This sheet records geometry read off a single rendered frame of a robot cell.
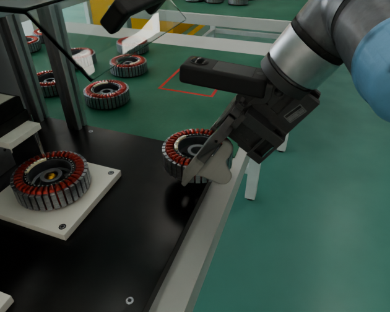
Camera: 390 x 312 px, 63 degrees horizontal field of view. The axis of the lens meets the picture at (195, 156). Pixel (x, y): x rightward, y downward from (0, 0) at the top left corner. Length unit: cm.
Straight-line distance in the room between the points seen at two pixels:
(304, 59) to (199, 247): 29
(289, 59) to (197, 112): 44
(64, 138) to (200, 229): 35
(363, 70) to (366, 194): 160
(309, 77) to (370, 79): 12
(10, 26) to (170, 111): 36
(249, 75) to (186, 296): 29
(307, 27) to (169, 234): 31
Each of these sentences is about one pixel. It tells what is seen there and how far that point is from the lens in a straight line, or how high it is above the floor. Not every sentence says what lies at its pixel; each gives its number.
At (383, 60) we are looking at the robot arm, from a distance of 27.
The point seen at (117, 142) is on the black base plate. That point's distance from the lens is 66.
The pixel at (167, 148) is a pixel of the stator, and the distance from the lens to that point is 50.
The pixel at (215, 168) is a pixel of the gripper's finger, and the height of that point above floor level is 85.
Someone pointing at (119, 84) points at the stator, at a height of 78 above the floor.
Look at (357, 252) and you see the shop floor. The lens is 157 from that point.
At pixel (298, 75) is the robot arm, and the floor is 99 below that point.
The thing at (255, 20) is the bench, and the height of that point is 74.
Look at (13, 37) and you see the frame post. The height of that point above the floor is 95.
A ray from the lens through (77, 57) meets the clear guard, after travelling 33.
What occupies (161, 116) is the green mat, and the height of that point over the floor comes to 75.
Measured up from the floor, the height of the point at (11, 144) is 88.
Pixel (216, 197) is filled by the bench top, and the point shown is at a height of 75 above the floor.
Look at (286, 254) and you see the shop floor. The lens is 145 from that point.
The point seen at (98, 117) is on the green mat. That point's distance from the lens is 80.
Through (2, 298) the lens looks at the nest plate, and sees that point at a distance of 45.
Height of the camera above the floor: 113
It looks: 36 degrees down
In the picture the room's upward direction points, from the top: straight up
